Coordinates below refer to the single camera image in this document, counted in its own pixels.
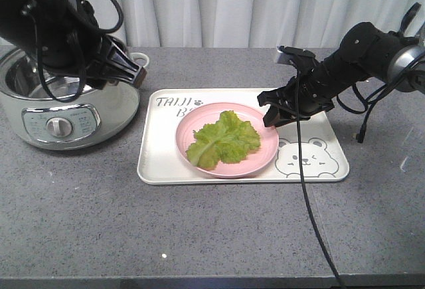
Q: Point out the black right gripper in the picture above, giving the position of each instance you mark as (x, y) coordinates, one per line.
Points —
(304, 95)

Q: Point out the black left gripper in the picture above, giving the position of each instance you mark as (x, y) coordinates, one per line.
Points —
(82, 52)

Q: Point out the green lettuce leaf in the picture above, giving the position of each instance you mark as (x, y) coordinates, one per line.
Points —
(228, 140)

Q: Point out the pink round plate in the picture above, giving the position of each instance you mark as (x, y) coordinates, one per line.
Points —
(209, 114)

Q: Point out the white bear serving tray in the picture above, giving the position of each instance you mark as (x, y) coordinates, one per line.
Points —
(284, 156)

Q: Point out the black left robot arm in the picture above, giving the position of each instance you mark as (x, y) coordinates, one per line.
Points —
(22, 19)

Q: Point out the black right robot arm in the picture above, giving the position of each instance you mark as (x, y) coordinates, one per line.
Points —
(364, 52)

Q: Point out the green electric cooking pot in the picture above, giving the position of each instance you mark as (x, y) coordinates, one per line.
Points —
(94, 117)

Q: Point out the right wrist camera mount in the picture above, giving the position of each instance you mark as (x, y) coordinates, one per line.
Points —
(296, 57)

